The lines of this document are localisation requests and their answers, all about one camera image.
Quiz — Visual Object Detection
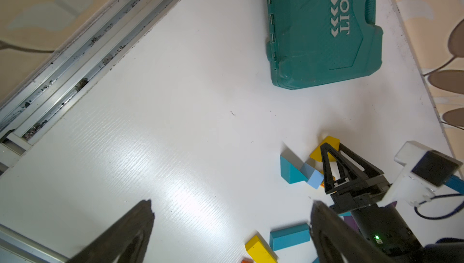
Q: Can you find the green plastic tool case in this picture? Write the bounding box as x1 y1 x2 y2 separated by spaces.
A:
267 0 383 90

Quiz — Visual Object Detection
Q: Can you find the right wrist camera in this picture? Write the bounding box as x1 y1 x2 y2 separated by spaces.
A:
377 141 464 207

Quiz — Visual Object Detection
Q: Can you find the yellow triangle block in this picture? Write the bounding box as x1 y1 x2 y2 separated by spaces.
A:
309 136 340 162

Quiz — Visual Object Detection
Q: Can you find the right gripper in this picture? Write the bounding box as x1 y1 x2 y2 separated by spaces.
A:
320 142 425 258

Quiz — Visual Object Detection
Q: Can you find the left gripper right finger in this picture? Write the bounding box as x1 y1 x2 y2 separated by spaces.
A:
310 200 393 263

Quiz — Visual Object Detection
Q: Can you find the teal long block diagonal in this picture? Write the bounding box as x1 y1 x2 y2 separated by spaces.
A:
269 223 311 251

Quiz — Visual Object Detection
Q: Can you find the orange rectangular block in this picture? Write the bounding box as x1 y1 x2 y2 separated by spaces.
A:
241 258 254 263

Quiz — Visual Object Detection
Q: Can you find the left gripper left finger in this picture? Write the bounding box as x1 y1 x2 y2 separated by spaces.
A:
68 200 155 263

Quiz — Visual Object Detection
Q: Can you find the purple triangle block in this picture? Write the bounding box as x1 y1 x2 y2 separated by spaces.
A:
343 215 360 233

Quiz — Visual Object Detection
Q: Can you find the yellow rectangular block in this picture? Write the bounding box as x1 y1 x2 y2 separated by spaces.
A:
245 235 277 263

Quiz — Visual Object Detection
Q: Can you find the teal triangle block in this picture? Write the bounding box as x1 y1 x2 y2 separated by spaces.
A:
280 156 308 184

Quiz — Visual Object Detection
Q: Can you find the teal trapezoid block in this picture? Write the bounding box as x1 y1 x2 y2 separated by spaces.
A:
338 212 352 217

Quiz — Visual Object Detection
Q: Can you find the light blue cube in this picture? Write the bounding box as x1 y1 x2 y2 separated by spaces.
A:
300 163 324 189

